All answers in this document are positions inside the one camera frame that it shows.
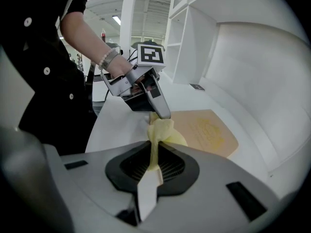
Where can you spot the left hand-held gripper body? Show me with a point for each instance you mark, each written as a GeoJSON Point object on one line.
{"type": "Point", "coordinates": [121, 85]}

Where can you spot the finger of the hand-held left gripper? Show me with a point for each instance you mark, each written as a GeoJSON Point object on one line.
{"type": "Point", "coordinates": [160, 103]}

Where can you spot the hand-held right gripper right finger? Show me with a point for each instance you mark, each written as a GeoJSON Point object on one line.
{"type": "Point", "coordinates": [218, 203]}

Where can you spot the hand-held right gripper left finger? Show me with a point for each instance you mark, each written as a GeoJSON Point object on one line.
{"type": "Point", "coordinates": [85, 190]}

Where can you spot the yellow cloth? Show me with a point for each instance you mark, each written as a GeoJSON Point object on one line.
{"type": "Point", "coordinates": [160, 130]}

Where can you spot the brown notebook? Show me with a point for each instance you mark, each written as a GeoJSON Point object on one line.
{"type": "Point", "coordinates": [206, 130]}

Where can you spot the person's left forearm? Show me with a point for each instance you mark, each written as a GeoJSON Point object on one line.
{"type": "Point", "coordinates": [80, 33]}

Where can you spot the person's left hand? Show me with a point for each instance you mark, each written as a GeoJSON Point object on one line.
{"type": "Point", "coordinates": [120, 68]}

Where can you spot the grey watch band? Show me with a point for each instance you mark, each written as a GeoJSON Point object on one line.
{"type": "Point", "coordinates": [112, 58]}

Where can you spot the white desk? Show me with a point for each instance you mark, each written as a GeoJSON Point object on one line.
{"type": "Point", "coordinates": [116, 130]}

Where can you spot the dark drink bottle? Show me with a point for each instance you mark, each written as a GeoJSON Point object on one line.
{"type": "Point", "coordinates": [103, 36]}

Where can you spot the ceiling light panel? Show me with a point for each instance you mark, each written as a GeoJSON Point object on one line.
{"type": "Point", "coordinates": [116, 20]}

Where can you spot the white shelf unit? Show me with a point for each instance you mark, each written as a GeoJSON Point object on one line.
{"type": "Point", "coordinates": [194, 45]}

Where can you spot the person in black shirt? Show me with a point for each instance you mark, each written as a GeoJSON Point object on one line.
{"type": "Point", "coordinates": [36, 81]}

